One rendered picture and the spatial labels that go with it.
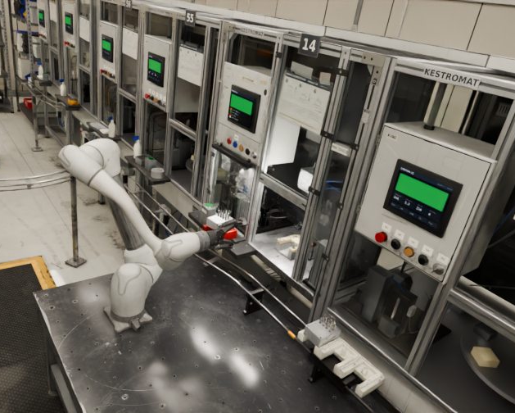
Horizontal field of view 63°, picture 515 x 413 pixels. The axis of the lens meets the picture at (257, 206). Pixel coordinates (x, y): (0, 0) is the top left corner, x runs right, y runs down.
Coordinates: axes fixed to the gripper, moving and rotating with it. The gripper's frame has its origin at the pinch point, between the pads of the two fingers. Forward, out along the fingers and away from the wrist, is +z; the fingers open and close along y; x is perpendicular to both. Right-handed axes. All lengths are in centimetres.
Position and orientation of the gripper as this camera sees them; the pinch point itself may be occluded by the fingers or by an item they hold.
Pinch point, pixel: (241, 231)
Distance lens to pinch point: 204.9
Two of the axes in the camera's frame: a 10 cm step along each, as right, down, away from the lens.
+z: 7.9, -1.5, 6.0
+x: -6.0, -4.2, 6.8
